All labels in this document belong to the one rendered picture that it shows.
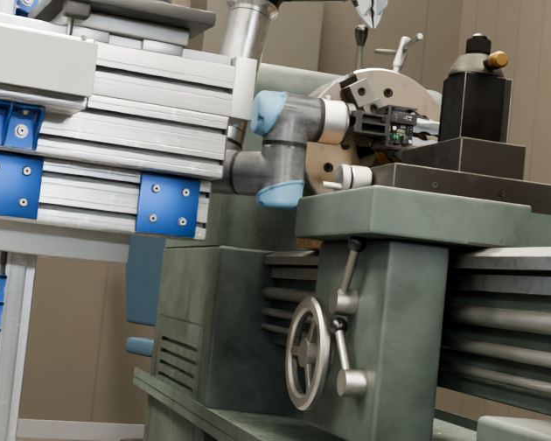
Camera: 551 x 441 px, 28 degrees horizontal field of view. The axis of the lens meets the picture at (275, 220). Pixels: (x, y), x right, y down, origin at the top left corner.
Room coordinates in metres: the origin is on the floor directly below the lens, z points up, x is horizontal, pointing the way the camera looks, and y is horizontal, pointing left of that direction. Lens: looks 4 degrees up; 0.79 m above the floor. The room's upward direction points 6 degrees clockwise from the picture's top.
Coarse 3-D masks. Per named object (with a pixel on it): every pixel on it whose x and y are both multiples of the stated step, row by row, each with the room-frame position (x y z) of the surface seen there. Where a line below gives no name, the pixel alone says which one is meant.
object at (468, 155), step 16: (432, 144) 1.57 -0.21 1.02; (448, 144) 1.52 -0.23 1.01; (464, 144) 1.48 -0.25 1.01; (480, 144) 1.49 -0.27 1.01; (496, 144) 1.50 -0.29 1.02; (512, 144) 1.50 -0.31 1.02; (416, 160) 1.62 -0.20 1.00; (432, 160) 1.57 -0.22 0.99; (448, 160) 1.52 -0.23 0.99; (464, 160) 1.48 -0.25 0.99; (480, 160) 1.49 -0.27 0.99; (496, 160) 1.50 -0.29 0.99; (512, 160) 1.50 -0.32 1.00; (496, 176) 1.50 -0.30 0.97; (512, 176) 1.51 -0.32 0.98
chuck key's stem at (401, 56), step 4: (404, 40) 2.17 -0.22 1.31; (408, 40) 2.17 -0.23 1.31; (400, 44) 2.18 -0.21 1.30; (400, 48) 2.17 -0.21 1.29; (408, 48) 2.18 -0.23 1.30; (396, 52) 2.18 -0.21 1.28; (400, 52) 2.17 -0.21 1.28; (404, 52) 2.17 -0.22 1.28; (396, 56) 2.17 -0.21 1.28; (400, 56) 2.17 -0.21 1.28; (404, 56) 2.17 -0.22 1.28; (396, 60) 2.17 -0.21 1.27; (400, 60) 2.17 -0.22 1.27; (404, 60) 2.17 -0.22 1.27; (396, 64) 2.17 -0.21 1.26; (400, 64) 2.17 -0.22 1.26; (396, 68) 2.17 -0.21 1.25; (400, 68) 2.17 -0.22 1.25
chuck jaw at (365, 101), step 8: (344, 80) 2.10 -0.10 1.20; (352, 80) 2.11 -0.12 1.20; (360, 80) 2.07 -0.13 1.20; (344, 88) 2.09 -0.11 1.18; (352, 88) 2.06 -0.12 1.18; (360, 88) 2.07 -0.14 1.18; (368, 88) 2.07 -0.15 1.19; (352, 96) 2.07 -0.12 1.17; (360, 96) 2.07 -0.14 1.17; (368, 96) 2.07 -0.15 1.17; (360, 104) 2.07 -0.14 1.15; (368, 104) 2.05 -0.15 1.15; (376, 104) 2.05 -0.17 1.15; (368, 112) 2.05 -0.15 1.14
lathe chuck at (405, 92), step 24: (360, 72) 2.11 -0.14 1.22; (384, 72) 2.12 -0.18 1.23; (312, 96) 2.14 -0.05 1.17; (336, 96) 2.09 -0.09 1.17; (384, 96) 2.12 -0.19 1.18; (408, 96) 2.14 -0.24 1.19; (432, 120) 2.15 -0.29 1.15; (312, 144) 2.08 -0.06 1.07; (312, 168) 2.09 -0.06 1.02; (336, 168) 2.10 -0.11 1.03; (312, 192) 2.10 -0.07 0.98
